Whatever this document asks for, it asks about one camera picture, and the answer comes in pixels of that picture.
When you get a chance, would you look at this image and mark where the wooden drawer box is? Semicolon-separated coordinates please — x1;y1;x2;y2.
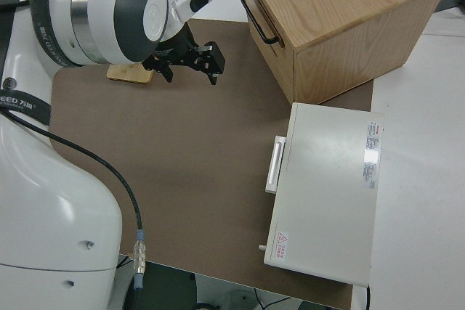
235;0;450;106

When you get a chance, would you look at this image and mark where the black drawer handle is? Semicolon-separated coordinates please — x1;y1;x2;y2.
239;0;280;45

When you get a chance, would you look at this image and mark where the black velcro strap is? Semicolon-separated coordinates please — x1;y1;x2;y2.
31;0;76;68
0;76;52;124

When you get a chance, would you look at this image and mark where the black cable with metal connector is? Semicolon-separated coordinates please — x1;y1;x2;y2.
0;108;148;310

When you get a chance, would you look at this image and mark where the brown table mat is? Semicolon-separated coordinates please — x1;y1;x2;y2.
49;18;375;310

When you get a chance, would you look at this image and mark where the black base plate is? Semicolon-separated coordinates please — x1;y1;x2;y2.
119;255;199;310

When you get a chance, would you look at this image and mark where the white toaster oven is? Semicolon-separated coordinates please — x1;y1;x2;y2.
256;102;385;287

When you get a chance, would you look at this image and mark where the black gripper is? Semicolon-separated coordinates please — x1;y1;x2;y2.
142;28;227;86

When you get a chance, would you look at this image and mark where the small wooden block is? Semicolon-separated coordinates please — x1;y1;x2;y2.
106;62;153;85

